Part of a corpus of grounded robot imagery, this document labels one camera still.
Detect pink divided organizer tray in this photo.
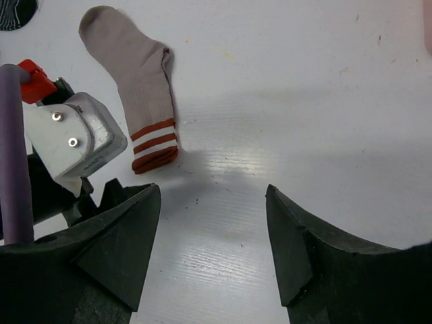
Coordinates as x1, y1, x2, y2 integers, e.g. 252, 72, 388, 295
423, 0, 432, 55

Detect black sock thin white stripes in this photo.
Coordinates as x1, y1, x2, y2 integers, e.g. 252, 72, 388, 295
0, 0, 38, 31

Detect taupe sock red cuff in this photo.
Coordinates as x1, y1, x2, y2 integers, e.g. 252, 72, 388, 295
78, 6, 179, 174

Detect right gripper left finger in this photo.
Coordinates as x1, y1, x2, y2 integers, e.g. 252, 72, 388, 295
1, 184, 161, 323

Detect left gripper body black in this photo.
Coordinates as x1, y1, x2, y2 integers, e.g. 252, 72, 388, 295
27, 153, 149, 233

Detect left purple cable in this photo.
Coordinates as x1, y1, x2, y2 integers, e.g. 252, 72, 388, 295
0, 63, 34, 246

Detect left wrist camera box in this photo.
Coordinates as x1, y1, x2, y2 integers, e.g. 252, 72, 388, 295
24, 92, 128, 197

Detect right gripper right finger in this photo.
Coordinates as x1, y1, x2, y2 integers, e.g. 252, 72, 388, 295
266, 186, 431, 323

